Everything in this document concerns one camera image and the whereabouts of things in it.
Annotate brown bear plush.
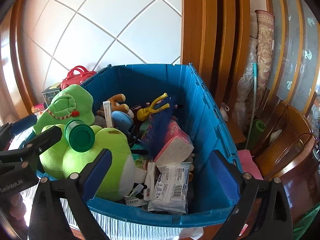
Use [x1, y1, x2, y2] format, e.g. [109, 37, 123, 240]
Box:
[97, 94, 130, 117]

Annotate green rolled mat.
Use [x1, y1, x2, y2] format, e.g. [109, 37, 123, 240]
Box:
[247, 119, 266, 150]

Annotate pink tissue pack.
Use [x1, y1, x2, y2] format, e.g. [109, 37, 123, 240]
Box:
[154, 120, 194, 165]

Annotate blue plastic storage crate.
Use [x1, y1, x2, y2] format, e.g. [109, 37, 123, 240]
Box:
[19, 63, 243, 228]

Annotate dark gift bag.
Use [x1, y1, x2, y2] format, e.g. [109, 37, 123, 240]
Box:
[42, 82, 61, 106]

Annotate light green frog plush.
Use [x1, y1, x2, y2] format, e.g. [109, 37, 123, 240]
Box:
[40, 125, 136, 202]

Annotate wooden chair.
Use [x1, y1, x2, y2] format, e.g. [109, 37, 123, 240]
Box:
[250, 101, 316, 180]

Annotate blue round plush toy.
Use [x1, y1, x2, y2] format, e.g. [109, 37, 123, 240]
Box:
[111, 111, 132, 134]

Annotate rolled patterned carpet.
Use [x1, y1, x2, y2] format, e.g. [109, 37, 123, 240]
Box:
[233, 10, 275, 132]

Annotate white wet wipes pack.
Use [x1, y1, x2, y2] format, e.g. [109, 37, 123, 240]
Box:
[148, 162, 191, 215]

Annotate striped blue white bedsheet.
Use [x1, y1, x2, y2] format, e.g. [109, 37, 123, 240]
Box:
[21, 185, 182, 239]

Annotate white slim box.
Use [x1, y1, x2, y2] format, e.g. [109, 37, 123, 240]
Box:
[103, 100, 113, 128]

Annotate pink cloth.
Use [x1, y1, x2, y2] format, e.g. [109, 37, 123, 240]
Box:
[238, 150, 263, 180]

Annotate red bear suitcase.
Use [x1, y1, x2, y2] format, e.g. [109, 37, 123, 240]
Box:
[60, 66, 96, 90]

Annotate yellow plastic clip toy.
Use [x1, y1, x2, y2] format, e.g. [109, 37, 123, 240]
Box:
[136, 93, 170, 122]

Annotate light blue mop pole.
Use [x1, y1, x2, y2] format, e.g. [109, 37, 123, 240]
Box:
[245, 62, 258, 151]

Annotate green capped bottle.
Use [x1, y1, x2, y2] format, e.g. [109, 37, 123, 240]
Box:
[65, 120, 95, 152]

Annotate pink can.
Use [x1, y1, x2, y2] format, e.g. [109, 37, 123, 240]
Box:
[31, 102, 48, 113]

